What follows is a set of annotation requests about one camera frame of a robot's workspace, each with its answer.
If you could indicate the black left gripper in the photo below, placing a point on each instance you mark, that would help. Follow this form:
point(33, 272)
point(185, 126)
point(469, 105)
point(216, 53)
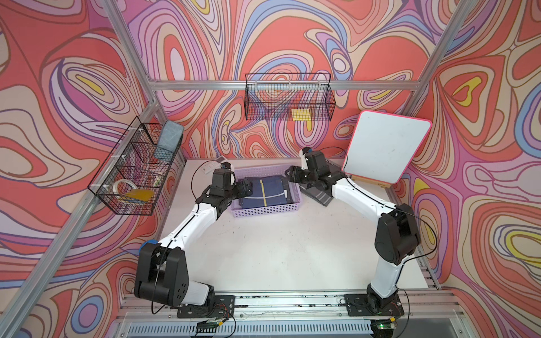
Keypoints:
point(246, 186)

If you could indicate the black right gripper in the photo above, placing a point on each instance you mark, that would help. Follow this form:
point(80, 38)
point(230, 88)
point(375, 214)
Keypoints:
point(294, 175)

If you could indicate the blue pillowcase with yellow stripe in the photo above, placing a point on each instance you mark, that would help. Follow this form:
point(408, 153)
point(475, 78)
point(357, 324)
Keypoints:
point(268, 191)

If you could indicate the grey cloth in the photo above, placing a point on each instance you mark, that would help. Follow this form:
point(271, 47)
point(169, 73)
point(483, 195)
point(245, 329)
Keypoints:
point(321, 192)

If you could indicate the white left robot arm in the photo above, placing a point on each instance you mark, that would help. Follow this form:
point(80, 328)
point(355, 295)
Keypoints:
point(162, 274)

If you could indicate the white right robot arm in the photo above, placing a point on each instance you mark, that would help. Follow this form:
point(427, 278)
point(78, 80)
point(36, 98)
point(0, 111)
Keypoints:
point(397, 234)

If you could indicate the purple perforated plastic basket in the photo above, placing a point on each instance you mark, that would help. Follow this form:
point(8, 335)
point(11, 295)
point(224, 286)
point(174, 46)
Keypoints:
point(263, 171)

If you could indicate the yellow cloth in basket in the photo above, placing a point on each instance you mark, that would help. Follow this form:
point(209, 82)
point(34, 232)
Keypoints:
point(138, 196)

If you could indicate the white remote control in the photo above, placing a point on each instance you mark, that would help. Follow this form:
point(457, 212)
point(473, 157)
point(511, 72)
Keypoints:
point(209, 166)

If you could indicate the yellow sticky notes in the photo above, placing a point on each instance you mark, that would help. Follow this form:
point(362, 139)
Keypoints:
point(301, 114)

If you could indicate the blue grey sponge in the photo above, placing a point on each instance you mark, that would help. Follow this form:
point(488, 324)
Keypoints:
point(170, 136)

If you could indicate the pink framed whiteboard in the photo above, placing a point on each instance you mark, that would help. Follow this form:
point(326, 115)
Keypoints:
point(383, 145)

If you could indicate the blue capped bottle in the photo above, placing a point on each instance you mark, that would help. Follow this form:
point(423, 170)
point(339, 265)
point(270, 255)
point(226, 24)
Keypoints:
point(151, 241)

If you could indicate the white tape roll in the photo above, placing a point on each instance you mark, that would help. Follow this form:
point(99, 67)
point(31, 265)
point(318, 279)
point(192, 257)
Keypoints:
point(122, 187)

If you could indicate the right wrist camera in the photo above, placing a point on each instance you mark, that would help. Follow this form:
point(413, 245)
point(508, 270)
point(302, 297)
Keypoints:
point(306, 158)

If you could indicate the black wire basket back wall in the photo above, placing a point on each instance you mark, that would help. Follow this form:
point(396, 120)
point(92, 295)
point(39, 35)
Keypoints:
point(272, 96)

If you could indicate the black wire basket wall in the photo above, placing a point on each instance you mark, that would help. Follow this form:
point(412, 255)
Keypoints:
point(272, 96)
point(135, 157)

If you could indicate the black wire basket left wall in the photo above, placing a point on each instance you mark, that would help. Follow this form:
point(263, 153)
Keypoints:
point(135, 157)

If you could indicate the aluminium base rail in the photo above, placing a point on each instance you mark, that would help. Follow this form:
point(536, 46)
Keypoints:
point(418, 313)

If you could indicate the aluminium frame post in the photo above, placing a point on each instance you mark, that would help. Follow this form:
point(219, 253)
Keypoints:
point(67, 260)

